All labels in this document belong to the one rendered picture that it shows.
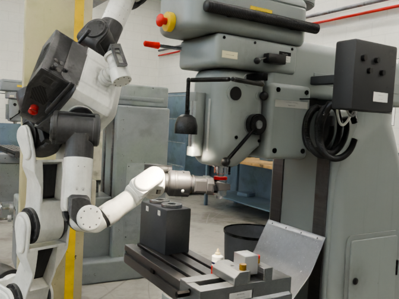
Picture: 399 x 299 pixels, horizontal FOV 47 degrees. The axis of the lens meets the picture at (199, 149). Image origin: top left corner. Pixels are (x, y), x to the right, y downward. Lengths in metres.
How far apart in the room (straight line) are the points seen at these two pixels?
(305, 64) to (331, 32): 5.44
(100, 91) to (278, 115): 0.61
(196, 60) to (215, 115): 0.19
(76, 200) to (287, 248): 0.84
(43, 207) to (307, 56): 1.13
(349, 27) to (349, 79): 5.45
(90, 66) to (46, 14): 1.55
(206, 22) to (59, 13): 1.88
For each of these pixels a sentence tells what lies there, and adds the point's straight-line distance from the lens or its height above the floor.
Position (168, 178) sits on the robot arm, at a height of 1.26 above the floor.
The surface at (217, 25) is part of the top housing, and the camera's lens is 1.42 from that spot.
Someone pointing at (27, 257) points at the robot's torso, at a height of 0.90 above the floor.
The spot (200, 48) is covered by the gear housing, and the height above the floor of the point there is 1.69.
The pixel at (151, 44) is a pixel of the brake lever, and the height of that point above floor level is 1.70.
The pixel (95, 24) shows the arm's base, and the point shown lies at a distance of 1.76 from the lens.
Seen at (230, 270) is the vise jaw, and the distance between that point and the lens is 1.45.
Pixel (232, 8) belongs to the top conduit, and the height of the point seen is 1.79.
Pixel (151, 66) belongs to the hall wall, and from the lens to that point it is 11.47.
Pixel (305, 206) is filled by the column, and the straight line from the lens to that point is 1.81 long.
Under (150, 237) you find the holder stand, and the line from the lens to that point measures 2.00.
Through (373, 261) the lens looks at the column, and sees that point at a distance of 1.90.
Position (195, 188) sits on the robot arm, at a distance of 1.53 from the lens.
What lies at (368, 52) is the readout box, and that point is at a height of 1.69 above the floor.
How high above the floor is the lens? 1.45
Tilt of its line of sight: 4 degrees down
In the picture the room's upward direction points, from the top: 3 degrees clockwise
